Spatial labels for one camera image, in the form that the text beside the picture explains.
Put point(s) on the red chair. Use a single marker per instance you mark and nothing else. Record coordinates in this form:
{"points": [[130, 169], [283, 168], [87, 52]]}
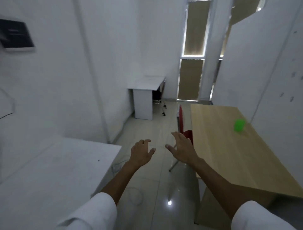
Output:
{"points": [[183, 128]]}

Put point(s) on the green plastic cup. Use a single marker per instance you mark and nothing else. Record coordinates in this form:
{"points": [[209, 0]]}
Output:
{"points": [[239, 125]]}

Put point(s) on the person's right forearm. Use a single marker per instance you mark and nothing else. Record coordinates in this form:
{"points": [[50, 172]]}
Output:
{"points": [[234, 196]]}

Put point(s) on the light wooden table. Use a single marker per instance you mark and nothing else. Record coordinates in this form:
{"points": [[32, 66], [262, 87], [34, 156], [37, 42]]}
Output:
{"points": [[234, 147]]}

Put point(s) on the glass door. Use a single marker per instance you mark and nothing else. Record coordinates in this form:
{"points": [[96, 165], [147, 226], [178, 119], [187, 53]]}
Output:
{"points": [[194, 52]]}

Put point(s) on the small white desk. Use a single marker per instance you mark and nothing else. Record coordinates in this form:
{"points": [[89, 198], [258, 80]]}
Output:
{"points": [[144, 94]]}

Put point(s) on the person's left thumb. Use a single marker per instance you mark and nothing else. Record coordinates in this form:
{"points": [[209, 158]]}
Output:
{"points": [[151, 152]]}

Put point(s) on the person's right thumb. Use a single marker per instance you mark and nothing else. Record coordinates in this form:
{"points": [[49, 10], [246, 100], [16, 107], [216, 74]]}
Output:
{"points": [[171, 149]]}

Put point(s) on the person's left forearm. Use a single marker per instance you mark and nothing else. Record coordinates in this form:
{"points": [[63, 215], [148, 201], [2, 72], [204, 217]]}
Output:
{"points": [[99, 196]]}

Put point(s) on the black office chair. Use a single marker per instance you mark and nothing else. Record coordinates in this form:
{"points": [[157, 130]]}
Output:
{"points": [[159, 98]]}

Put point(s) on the person's left hand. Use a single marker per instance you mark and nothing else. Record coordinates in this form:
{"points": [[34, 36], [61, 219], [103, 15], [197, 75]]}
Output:
{"points": [[139, 154]]}

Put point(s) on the person's right hand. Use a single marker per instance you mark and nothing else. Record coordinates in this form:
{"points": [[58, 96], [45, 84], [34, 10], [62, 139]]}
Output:
{"points": [[183, 151]]}

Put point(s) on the black wall panel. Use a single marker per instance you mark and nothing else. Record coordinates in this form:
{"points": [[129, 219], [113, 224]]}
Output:
{"points": [[15, 35]]}

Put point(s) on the large white table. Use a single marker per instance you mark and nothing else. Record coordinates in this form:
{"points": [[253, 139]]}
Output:
{"points": [[52, 180]]}

